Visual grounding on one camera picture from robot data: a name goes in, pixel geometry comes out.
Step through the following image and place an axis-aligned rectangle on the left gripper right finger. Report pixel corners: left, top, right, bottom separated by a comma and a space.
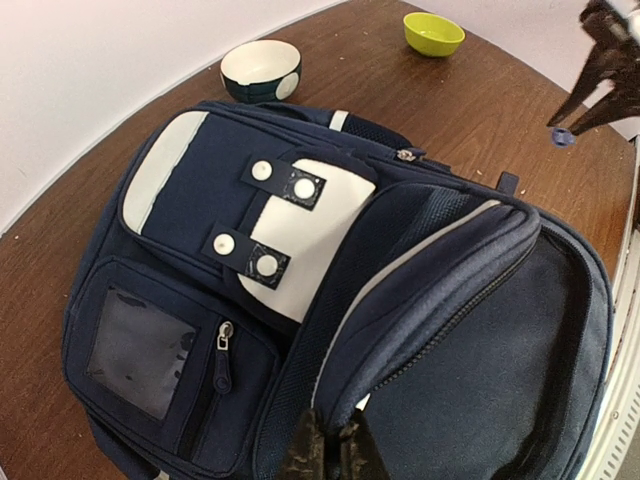
339, 410, 390, 480

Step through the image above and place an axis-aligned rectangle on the front aluminium rail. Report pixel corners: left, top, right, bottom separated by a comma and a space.
579, 154, 640, 480

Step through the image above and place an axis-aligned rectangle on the black and white bowl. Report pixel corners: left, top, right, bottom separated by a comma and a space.
220, 39, 302, 104

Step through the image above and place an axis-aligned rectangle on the lime green bowl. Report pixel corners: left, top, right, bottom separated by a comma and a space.
403, 12, 466, 58

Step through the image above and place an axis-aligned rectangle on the white marker blue cap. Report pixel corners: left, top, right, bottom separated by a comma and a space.
551, 127, 576, 148

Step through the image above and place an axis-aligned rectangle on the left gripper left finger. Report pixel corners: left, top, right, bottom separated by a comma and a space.
277, 408, 326, 480

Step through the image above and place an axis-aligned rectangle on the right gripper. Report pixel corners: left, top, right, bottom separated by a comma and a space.
548, 1, 639, 135

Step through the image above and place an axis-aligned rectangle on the navy blue student backpack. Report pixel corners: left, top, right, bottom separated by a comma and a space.
62, 102, 613, 479

